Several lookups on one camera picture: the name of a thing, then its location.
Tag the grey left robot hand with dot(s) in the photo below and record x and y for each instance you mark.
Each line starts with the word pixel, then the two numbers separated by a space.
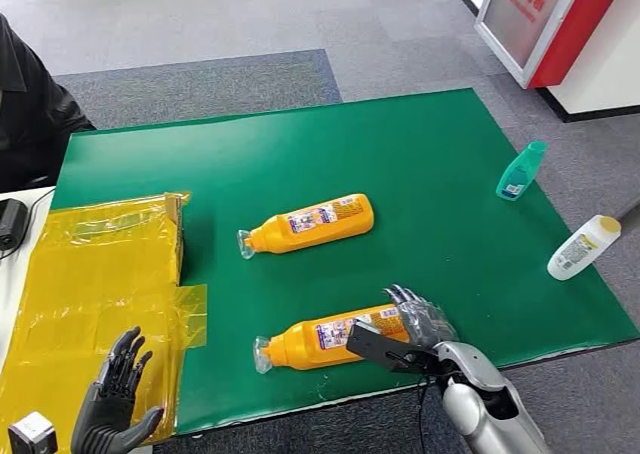
pixel 107 411

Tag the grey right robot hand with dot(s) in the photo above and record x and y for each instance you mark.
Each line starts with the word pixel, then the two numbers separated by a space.
pixel 425 322

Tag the orange plastic bottle with label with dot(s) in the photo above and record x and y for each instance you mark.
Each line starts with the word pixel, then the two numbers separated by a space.
pixel 310 342
pixel 310 224

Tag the teal plastic bottle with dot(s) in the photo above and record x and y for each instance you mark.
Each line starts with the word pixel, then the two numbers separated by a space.
pixel 520 173

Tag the white bottle with yellow cap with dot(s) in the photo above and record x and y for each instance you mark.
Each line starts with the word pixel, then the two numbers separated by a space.
pixel 583 247

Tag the yellow plastic wrapped box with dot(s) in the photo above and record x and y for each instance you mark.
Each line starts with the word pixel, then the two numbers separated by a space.
pixel 95 285

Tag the green table mat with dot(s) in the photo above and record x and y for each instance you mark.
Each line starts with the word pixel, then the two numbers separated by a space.
pixel 400 173

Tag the black power adapter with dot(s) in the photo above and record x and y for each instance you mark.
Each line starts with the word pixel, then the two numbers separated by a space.
pixel 10 222

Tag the person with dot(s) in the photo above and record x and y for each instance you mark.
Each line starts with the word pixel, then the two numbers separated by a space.
pixel 30 120

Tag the red white fire extinguisher cabinet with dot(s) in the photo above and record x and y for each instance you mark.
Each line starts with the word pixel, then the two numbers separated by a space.
pixel 550 20

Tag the white counter with black base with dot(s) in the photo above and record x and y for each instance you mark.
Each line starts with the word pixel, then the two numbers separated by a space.
pixel 605 60

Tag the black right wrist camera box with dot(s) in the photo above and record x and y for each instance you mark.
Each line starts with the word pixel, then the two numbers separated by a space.
pixel 380 350

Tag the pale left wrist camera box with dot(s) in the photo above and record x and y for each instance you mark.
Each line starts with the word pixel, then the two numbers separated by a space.
pixel 31 436

